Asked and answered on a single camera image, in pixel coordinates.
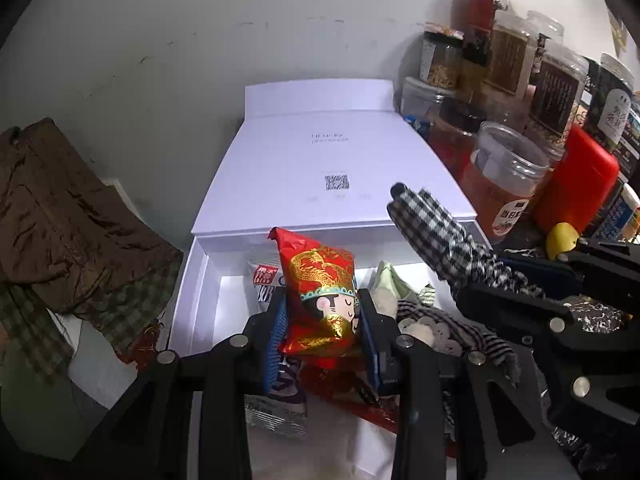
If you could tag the silver purple snack bag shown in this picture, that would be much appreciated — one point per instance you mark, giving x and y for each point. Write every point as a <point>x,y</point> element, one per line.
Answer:
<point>280,406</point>

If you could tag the tall clear spice jar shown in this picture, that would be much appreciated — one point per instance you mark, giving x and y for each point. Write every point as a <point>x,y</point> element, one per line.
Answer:
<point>559,86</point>

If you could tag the brown jacket on chair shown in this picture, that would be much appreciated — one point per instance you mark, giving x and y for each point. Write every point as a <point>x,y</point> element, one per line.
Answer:
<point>65,234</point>

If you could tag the blue white tablet tube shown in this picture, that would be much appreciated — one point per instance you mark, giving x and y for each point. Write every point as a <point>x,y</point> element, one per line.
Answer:
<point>619,214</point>

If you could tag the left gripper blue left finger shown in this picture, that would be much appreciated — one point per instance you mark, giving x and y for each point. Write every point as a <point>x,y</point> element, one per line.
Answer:
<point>276,326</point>

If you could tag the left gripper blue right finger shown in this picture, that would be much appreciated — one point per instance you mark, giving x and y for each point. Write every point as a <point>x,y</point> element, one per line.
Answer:
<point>378,333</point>

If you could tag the orange label plastic jar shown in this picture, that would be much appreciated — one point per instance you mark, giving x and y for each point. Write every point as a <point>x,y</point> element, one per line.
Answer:
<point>502,175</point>

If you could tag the green plaid cloth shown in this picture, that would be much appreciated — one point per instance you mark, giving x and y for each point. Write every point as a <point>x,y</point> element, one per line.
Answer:
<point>120,316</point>

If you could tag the black white checkered plush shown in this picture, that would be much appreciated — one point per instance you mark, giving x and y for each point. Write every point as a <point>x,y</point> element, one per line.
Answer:
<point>458,260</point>

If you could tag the red green ketchup packet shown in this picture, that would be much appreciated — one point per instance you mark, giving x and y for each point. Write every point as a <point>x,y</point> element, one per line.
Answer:
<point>351,392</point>

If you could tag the white open gift box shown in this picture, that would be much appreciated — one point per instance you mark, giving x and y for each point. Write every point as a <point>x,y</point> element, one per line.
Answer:
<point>316,157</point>

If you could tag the yellow lemon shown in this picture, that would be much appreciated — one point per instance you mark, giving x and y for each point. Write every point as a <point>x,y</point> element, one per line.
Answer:
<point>562,238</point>

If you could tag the dark label white jar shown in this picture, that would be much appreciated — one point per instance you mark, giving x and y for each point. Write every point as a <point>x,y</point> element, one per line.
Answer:
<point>611,103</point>

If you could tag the green white snack packet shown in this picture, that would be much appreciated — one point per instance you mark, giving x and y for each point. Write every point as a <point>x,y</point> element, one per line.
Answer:
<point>394,297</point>

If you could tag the red gold figure snack bag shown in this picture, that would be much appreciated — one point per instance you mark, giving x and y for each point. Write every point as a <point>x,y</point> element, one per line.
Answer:
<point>323,305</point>

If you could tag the red plastic container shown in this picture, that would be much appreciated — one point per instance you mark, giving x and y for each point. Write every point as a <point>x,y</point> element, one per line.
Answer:
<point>579,184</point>

